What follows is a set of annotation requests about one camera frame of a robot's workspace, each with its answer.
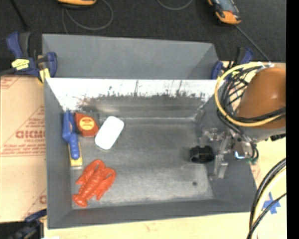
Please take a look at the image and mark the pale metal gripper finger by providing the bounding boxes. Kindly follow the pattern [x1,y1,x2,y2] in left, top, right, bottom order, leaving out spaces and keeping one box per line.
[198,127,229,144]
[209,140,231,180]

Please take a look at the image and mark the black round cap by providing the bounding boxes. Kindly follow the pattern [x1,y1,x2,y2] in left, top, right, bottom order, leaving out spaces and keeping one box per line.
[189,145,215,164]

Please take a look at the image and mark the grey metal bin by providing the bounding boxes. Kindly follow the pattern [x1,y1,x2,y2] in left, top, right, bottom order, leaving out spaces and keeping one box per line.
[41,33,259,229]

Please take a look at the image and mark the white oval computer mouse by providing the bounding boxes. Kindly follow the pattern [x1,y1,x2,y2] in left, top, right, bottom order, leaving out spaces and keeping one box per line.
[94,116,126,150]

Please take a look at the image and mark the red toy lobster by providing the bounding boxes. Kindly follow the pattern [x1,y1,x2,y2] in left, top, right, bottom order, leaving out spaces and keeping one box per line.
[72,159,117,208]

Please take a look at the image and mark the red tape measure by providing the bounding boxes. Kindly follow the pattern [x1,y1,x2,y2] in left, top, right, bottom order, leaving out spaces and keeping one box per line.
[74,112,100,138]

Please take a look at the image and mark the blue and yellow clamp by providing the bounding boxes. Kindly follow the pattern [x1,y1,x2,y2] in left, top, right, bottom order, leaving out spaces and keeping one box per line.
[61,110,83,167]

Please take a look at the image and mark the brown cardboard board red print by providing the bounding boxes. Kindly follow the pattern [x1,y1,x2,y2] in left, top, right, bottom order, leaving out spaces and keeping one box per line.
[0,74,48,224]

